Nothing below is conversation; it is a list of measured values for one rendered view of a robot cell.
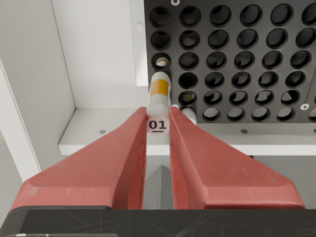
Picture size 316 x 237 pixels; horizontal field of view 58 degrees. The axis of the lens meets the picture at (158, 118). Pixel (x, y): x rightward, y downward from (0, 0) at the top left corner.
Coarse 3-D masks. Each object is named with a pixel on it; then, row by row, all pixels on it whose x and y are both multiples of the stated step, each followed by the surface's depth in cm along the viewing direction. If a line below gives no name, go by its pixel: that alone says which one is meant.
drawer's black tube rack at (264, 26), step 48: (144, 0) 17; (192, 0) 17; (240, 0) 16; (288, 0) 16; (192, 48) 18; (240, 48) 18; (288, 48) 18; (192, 96) 24; (240, 96) 23; (288, 96) 23
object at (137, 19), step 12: (132, 0) 22; (132, 12) 22; (132, 24) 23; (144, 24) 23; (132, 36) 23; (144, 36) 23; (144, 48) 24; (144, 60) 24; (144, 72) 25; (144, 84) 26
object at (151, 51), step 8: (144, 8) 17; (152, 8) 17; (168, 8) 17; (144, 16) 17; (152, 24) 17; (160, 24) 18; (168, 24) 17; (152, 32) 18; (168, 32) 18; (152, 40) 18; (152, 48) 18; (160, 48) 18; (168, 48) 18; (152, 56) 19; (168, 56) 19; (152, 64) 19; (168, 64) 19; (152, 72) 19; (168, 72) 19
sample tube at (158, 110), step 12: (156, 72) 16; (156, 84) 15; (168, 84) 15; (156, 96) 14; (168, 96) 14; (156, 108) 13; (168, 108) 13; (156, 120) 13; (168, 120) 13; (156, 132) 13
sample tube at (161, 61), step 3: (162, 57) 22; (165, 57) 22; (159, 60) 21; (162, 60) 21; (165, 60) 21; (168, 60) 22; (156, 63) 21; (159, 63) 21; (162, 63) 21; (165, 63) 21
